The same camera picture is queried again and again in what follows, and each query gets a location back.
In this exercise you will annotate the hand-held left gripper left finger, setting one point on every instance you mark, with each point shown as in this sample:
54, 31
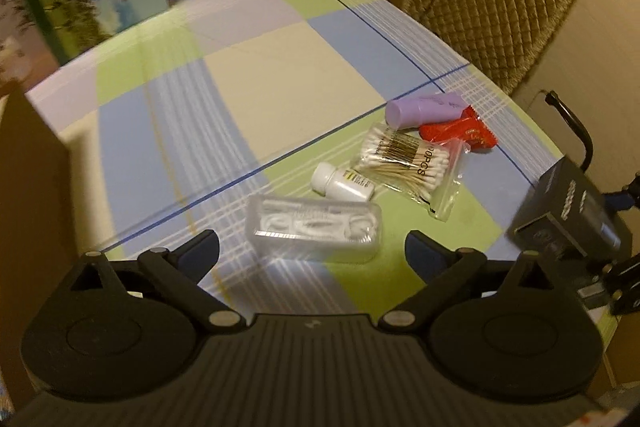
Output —
200, 252

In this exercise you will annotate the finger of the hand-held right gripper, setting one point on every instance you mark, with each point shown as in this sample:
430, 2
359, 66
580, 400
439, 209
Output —
625, 199
622, 284

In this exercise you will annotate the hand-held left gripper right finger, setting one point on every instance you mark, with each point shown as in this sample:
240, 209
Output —
422, 257

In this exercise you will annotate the black product box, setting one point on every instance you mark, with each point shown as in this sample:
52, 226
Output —
565, 202

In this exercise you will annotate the clear floss pick box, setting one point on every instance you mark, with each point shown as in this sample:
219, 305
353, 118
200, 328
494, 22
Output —
315, 227

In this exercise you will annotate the red candy packet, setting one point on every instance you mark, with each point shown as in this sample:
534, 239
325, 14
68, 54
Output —
465, 129

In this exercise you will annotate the purple tube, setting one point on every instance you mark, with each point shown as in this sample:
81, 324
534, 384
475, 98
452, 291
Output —
425, 109

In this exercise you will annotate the brown shoe box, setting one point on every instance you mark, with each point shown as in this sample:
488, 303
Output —
30, 207

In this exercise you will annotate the cotton swab bag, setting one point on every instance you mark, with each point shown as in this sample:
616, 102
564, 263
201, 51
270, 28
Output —
405, 157

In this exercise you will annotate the small white bottle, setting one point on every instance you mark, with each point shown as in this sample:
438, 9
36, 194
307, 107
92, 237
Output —
340, 182

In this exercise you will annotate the plaid tablecloth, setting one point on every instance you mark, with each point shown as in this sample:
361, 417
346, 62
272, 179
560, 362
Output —
250, 82

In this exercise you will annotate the black chair frame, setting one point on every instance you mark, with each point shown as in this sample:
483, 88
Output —
580, 132

